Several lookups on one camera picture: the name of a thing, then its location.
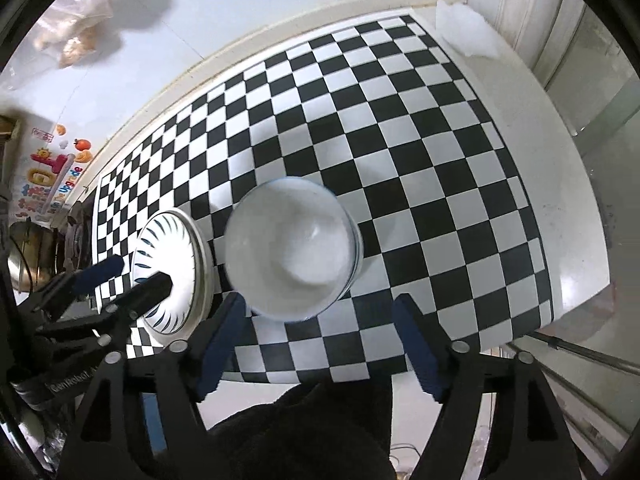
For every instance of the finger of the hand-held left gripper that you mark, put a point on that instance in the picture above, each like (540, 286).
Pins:
(100, 270)
(150, 287)

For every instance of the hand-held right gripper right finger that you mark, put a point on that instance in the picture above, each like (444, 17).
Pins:
(417, 350)

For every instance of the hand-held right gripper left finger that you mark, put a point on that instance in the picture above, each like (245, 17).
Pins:
(222, 345)

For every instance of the white plate blue striped rim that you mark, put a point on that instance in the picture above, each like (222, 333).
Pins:
(165, 247)

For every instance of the white bowl thin blue line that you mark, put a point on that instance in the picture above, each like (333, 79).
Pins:
(290, 250)

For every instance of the steel steamer pot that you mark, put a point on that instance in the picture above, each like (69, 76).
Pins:
(35, 255)

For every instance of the person's dark clothing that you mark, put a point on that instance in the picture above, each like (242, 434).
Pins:
(300, 435)

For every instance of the black white checkered mat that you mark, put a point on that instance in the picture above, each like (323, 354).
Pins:
(400, 160)

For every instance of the clear plastic bag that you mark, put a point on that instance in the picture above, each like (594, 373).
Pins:
(75, 20)

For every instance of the white crumpled cloth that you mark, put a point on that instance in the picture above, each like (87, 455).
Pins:
(465, 25)

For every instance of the colourful wall sticker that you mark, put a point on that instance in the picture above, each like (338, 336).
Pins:
(50, 170)

